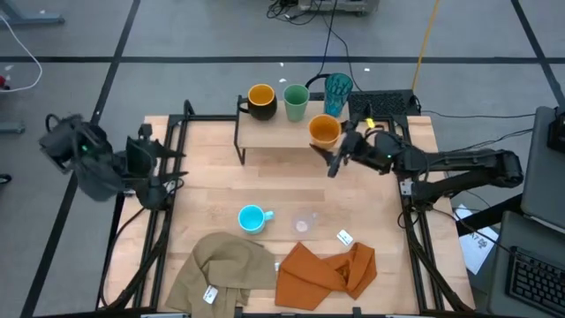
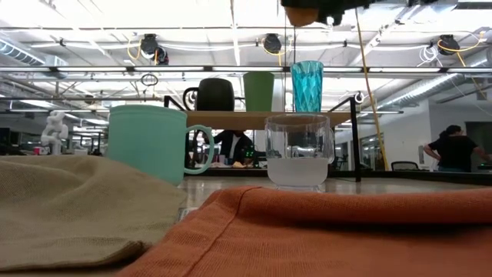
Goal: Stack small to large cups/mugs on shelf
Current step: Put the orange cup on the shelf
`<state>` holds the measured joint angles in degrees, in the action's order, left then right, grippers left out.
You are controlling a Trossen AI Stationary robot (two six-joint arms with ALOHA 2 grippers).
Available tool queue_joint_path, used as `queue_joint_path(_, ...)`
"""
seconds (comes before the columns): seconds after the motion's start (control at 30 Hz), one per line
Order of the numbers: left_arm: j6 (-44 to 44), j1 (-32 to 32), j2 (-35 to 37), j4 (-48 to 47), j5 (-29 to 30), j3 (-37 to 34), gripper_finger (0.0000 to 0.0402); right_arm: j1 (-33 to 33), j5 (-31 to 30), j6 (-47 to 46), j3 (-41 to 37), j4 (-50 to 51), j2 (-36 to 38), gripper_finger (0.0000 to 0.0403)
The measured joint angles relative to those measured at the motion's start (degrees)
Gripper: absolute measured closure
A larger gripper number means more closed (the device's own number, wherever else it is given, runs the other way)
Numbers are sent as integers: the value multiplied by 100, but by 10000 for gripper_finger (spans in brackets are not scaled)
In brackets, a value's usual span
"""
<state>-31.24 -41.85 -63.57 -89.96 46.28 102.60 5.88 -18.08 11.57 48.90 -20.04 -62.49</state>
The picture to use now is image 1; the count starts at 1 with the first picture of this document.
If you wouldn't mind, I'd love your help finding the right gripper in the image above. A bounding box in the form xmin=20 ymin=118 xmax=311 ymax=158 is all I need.
xmin=310 ymin=119 xmax=392 ymax=178

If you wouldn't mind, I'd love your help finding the black device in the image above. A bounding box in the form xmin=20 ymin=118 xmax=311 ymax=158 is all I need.
xmin=546 ymin=105 xmax=565 ymax=154

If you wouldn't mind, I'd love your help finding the black metal table frame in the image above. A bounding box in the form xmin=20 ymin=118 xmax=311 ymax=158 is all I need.
xmin=95 ymin=99 xmax=476 ymax=318

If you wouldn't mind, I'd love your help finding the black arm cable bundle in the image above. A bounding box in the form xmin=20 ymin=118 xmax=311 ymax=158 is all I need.
xmin=399 ymin=211 xmax=469 ymax=314
xmin=97 ymin=205 xmax=174 ymax=311

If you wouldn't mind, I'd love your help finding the grey monitor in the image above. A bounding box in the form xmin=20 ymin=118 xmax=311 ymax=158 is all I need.
xmin=520 ymin=105 xmax=565 ymax=235

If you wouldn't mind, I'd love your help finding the yellow hanging cable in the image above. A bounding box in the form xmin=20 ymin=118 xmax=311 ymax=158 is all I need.
xmin=410 ymin=0 xmax=442 ymax=92

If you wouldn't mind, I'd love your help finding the light blue mug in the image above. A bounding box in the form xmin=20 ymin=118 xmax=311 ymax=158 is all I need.
xmin=237 ymin=204 xmax=275 ymax=235

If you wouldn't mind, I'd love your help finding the orange plastic cup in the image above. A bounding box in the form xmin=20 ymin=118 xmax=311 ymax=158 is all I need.
xmin=307 ymin=113 xmax=343 ymax=150

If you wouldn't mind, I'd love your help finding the black side bracket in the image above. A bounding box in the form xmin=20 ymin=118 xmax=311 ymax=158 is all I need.
xmin=454 ymin=193 xmax=526 ymax=238

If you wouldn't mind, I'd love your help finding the grey cart base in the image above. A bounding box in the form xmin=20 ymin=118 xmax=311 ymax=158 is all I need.
xmin=299 ymin=0 xmax=370 ymax=13

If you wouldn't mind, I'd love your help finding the black keyboard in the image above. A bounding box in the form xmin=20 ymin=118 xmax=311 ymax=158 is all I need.
xmin=505 ymin=246 xmax=565 ymax=317

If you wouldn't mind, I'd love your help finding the small white tag box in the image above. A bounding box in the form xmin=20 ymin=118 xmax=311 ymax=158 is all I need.
xmin=335 ymin=229 xmax=355 ymax=247

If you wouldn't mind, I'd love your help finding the green plastic cup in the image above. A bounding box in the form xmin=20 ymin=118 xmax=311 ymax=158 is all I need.
xmin=282 ymin=83 xmax=311 ymax=124

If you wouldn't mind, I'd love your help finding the thin black floor cable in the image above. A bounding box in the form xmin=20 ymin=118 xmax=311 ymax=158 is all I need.
xmin=421 ymin=109 xmax=538 ymax=120

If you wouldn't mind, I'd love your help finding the grey desk foot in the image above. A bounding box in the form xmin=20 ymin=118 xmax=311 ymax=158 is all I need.
xmin=0 ymin=0 xmax=65 ymax=27

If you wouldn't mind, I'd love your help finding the orange cloth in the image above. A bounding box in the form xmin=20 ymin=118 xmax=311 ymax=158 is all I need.
xmin=274 ymin=240 xmax=379 ymax=312

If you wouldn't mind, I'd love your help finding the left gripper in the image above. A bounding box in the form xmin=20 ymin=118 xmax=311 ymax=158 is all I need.
xmin=125 ymin=124 xmax=189 ymax=192

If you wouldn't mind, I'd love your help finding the white floor cable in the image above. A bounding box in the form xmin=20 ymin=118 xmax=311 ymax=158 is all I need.
xmin=0 ymin=12 xmax=44 ymax=94

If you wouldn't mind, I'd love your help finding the grey side desk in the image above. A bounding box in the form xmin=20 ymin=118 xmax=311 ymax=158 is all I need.
xmin=487 ymin=210 xmax=565 ymax=318

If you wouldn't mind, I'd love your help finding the black mug with yellow inside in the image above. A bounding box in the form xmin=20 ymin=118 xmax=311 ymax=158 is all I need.
xmin=237 ymin=83 xmax=279 ymax=122

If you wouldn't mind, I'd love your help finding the wooden shelf with black legs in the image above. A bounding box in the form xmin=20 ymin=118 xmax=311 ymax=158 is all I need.
xmin=233 ymin=100 xmax=357 ymax=167

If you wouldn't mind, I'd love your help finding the white paper sheet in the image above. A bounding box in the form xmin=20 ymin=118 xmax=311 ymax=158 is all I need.
xmin=457 ymin=205 xmax=500 ymax=276

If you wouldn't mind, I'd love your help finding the beige cloth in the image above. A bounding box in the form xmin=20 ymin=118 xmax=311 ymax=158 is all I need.
xmin=165 ymin=231 xmax=278 ymax=315

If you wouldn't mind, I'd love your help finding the teal faceted plastic tumbler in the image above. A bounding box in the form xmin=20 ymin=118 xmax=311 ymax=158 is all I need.
xmin=323 ymin=72 xmax=355 ymax=118

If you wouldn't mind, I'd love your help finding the clear plastic mug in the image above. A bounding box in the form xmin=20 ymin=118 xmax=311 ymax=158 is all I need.
xmin=290 ymin=209 xmax=318 ymax=236

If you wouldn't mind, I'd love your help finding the tangled black cable bundle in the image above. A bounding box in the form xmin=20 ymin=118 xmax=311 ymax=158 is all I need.
xmin=267 ymin=0 xmax=320 ymax=27

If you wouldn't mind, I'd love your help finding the black computer box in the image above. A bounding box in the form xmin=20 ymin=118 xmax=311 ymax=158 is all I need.
xmin=348 ymin=89 xmax=423 ymax=118

